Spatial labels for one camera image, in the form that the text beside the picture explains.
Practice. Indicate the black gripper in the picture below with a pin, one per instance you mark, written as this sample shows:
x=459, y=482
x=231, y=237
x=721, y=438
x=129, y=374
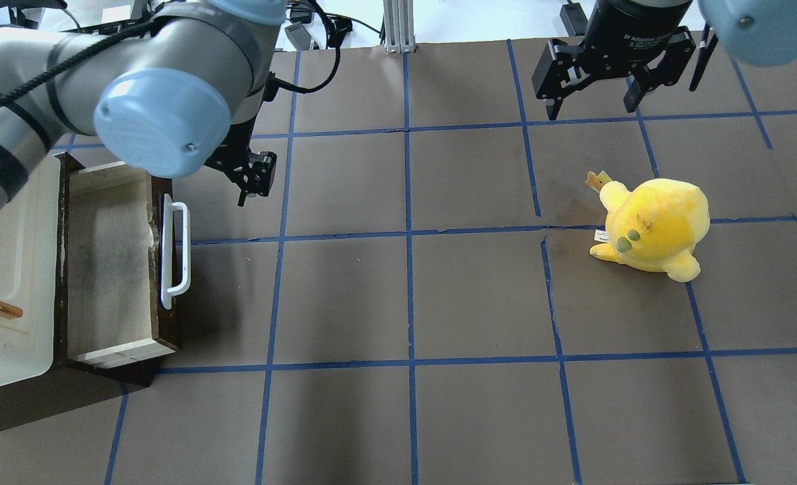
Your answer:
x=248, y=170

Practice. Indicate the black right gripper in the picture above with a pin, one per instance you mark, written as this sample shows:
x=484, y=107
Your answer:
x=630, y=27

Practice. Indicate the white drawer handle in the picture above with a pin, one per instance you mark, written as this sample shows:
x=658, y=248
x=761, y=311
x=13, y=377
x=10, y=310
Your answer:
x=175, y=248

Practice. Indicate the dark wooden drawer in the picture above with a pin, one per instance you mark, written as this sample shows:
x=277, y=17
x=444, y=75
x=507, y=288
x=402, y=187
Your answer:
x=114, y=313

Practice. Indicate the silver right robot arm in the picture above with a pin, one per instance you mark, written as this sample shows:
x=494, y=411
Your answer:
x=761, y=33

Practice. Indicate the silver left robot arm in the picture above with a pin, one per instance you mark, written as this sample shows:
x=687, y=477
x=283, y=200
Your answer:
x=165, y=96

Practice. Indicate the dark wooden drawer cabinet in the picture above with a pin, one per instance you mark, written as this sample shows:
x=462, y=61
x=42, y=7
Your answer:
x=67, y=385

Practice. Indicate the yellow plush toy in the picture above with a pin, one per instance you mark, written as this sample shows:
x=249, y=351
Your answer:
x=654, y=227

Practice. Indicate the brown paper table mat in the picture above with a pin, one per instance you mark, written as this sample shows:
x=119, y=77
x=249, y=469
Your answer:
x=416, y=301

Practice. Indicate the cream plastic storage box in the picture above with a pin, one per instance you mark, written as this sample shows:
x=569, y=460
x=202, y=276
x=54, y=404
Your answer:
x=29, y=229

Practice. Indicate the aluminium frame post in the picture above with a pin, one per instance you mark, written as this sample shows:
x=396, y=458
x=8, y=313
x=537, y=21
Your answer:
x=398, y=27

